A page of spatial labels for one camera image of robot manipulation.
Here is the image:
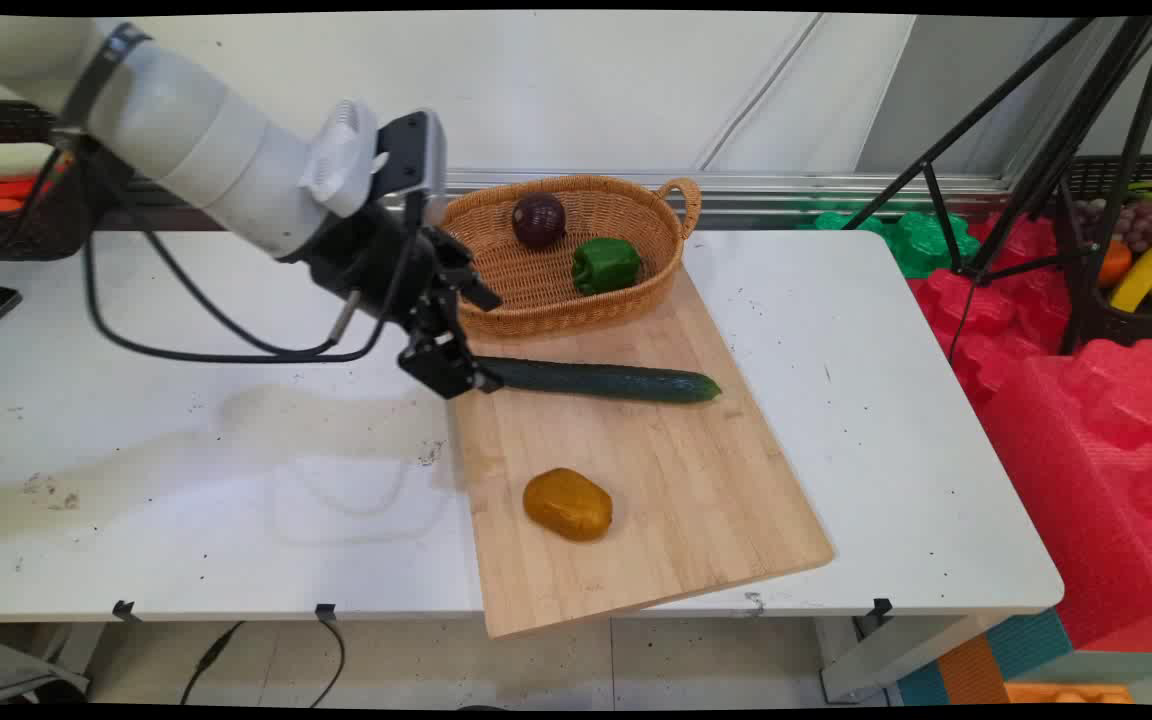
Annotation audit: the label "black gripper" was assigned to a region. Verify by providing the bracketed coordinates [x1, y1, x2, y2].
[281, 198, 505, 402]

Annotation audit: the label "long dark green cucumber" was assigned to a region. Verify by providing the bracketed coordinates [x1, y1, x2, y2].
[476, 356, 723, 406]

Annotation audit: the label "woven wicker basket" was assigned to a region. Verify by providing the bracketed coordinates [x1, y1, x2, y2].
[439, 175, 703, 339]

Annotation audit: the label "dark red onion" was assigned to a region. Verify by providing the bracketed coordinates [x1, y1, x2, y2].
[511, 192, 568, 251]

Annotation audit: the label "green bell pepper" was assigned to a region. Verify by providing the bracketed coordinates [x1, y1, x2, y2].
[571, 237, 643, 297]

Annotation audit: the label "brown potato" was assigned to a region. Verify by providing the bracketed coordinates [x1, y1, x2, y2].
[522, 467, 615, 544]

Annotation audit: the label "wooden cutting board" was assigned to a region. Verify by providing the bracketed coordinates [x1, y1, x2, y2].
[446, 265, 836, 641]

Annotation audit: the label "black plastic vegetable basket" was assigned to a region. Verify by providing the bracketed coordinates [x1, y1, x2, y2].
[0, 98, 107, 264]

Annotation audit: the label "green foam mat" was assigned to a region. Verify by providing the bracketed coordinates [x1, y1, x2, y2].
[798, 208, 982, 280]

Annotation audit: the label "orange toy carrot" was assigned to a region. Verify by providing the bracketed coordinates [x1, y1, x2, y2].
[0, 178, 49, 213]

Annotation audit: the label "white toy radish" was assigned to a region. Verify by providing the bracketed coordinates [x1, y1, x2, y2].
[0, 142, 57, 183]

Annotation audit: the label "white table leg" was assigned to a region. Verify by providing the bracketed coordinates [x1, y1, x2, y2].
[814, 612, 1007, 704]

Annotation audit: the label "black tripod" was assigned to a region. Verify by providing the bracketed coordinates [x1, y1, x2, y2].
[841, 15, 1152, 356]

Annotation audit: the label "orange teal foam mat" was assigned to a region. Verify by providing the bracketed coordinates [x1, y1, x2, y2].
[896, 608, 1137, 706]

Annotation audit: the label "red foam mat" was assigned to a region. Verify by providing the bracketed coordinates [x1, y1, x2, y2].
[906, 212, 1152, 653]

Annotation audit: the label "orange toy fruit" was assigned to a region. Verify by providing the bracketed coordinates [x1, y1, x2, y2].
[1096, 240, 1134, 290]

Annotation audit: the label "black plastic fruit basket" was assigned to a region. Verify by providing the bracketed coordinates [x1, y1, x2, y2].
[1056, 153, 1152, 351]

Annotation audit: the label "yellow toy banana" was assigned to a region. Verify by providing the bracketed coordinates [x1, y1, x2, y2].
[1109, 232, 1152, 314]

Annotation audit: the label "purple toy grapes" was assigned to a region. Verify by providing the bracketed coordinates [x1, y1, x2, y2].
[1076, 198, 1152, 254]

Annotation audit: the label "aluminium wall rail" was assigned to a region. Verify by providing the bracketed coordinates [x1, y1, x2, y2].
[126, 168, 1012, 233]

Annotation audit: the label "thin black hanging cable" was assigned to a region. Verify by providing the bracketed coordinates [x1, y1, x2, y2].
[308, 612, 347, 709]

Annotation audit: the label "black cable with plug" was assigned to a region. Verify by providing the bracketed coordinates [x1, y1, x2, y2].
[179, 620, 247, 707]

